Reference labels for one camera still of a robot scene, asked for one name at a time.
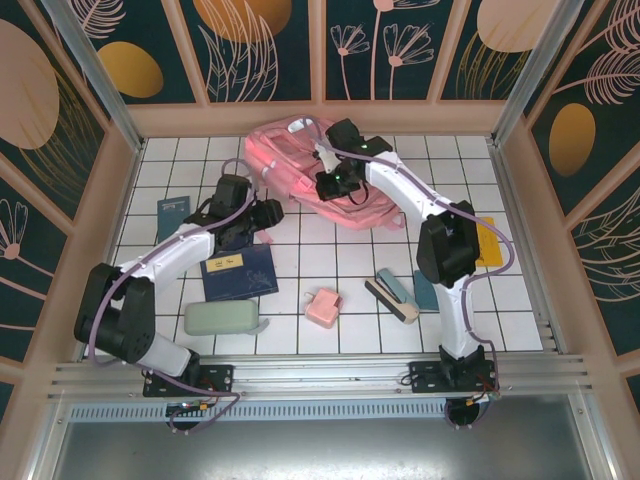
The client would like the teal booklet with gold print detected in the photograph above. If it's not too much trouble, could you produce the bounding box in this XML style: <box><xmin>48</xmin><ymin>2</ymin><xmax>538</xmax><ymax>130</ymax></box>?
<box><xmin>156</xmin><ymin>195</ymin><xmax>192</xmax><ymax>242</ymax></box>

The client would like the pink power adapter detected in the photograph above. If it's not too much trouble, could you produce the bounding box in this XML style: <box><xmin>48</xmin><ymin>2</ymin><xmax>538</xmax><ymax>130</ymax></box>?
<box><xmin>303</xmin><ymin>286</ymin><xmax>344</xmax><ymax>330</ymax></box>

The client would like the aluminium corner post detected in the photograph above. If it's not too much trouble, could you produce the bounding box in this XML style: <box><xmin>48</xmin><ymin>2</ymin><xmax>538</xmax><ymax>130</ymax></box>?
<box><xmin>489</xmin><ymin>0</ymin><xmax>586</xmax><ymax>146</ymax></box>
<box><xmin>42</xmin><ymin>0</ymin><xmax>147</xmax><ymax>154</ymax></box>

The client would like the navy notebook with flower drawing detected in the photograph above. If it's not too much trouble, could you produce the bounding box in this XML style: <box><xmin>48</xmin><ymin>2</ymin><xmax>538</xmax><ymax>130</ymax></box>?
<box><xmin>199</xmin><ymin>244</ymin><xmax>279</xmax><ymax>303</ymax></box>

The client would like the pink backpack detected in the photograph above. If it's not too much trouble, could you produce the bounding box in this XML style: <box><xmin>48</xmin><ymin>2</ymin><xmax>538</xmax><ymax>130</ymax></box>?
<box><xmin>244</xmin><ymin>115</ymin><xmax>405</xmax><ymax>232</ymax></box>

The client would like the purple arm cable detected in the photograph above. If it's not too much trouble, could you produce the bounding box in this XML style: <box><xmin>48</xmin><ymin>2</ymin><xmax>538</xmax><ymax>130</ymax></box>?
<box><xmin>299</xmin><ymin>115</ymin><xmax>514</xmax><ymax>431</ymax></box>
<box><xmin>88</xmin><ymin>157</ymin><xmax>262</xmax><ymax>436</ymax></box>

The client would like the aluminium side rail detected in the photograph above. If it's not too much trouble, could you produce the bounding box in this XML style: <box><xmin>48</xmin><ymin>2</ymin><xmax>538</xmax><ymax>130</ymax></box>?
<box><xmin>487</xmin><ymin>139</ymin><xmax>569</xmax><ymax>357</ymax></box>

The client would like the plain teal booklet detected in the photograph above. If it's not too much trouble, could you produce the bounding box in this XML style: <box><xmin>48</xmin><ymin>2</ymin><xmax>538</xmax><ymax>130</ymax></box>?
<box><xmin>412</xmin><ymin>269</ymin><xmax>442</xmax><ymax>312</ymax></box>

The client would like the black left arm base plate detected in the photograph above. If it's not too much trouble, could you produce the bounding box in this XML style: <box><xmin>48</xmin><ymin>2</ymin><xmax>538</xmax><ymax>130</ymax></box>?
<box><xmin>143</xmin><ymin>363</ymin><xmax>236</xmax><ymax>399</ymax></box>

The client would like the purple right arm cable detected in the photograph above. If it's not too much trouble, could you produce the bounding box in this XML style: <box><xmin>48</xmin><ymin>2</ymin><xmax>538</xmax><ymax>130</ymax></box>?
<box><xmin>299</xmin><ymin>115</ymin><xmax>514</xmax><ymax>431</ymax></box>

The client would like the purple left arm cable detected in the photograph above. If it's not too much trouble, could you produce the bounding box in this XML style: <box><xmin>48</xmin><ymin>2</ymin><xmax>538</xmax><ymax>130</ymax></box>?
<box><xmin>88</xmin><ymin>157</ymin><xmax>262</xmax><ymax>436</ymax></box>

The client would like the yellow picture book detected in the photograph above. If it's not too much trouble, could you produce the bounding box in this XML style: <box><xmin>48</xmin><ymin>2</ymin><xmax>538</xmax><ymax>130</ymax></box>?
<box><xmin>472</xmin><ymin>215</ymin><xmax>503</xmax><ymax>268</ymax></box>

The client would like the long aluminium base rail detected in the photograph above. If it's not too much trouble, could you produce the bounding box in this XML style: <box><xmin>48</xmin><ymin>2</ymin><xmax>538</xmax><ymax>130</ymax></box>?
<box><xmin>47</xmin><ymin>353</ymin><xmax>595</xmax><ymax>401</ymax></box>

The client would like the teal and beige stapler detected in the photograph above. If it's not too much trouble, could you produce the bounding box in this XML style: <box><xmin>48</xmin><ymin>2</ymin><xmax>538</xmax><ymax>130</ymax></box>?
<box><xmin>363</xmin><ymin>267</ymin><xmax>420</xmax><ymax>325</ymax></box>

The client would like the grey metal sheet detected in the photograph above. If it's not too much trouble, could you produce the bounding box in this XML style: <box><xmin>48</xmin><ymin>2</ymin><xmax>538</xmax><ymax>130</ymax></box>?
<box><xmin>47</xmin><ymin>419</ymin><xmax>599</xmax><ymax>480</ymax></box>

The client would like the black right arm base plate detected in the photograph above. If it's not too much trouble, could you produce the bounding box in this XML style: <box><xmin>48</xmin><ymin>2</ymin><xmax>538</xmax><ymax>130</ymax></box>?
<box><xmin>408</xmin><ymin>360</ymin><xmax>501</xmax><ymax>396</ymax></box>

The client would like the green pencil case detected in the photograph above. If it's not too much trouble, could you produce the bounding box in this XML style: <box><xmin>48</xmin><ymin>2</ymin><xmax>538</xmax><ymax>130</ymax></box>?
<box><xmin>183</xmin><ymin>298</ymin><xmax>271</xmax><ymax>337</ymax></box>

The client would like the small circuit board with wires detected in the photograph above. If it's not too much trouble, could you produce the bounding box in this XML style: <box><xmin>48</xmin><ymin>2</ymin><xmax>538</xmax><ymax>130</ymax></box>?
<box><xmin>462</xmin><ymin>389</ymin><xmax>502</xmax><ymax>405</ymax></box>
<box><xmin>167</xmin><ymin>399</ymin><xmax>214</xmax><ymax>417</ymax></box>

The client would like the slotted grey cable duct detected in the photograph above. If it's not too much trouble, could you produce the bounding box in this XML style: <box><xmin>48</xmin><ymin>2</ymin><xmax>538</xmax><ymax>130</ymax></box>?
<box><xmin>67</xmin><ymin>402</ymin><xmax>584</xmax><ymax>425</ymax></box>

